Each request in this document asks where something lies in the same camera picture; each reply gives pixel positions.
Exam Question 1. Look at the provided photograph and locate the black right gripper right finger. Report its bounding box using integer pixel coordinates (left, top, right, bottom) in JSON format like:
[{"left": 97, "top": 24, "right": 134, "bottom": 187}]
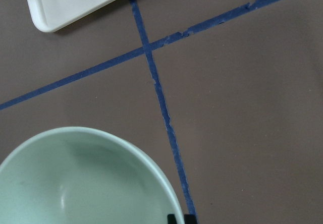
[{"left": 184, "top": 214, "right": 196, "bottom": 224}]

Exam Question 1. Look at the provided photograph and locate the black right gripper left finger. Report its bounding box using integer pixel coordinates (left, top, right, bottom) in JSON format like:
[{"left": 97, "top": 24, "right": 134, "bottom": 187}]
[{"left": 167, "top": 214, "right": 177, "bottom": 224}]

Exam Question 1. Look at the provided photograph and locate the mint green bowl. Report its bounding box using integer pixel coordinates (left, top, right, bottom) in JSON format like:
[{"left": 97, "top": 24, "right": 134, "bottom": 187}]
[{"left": 1, "top": 127, "right": 184, "bottom": 223}]

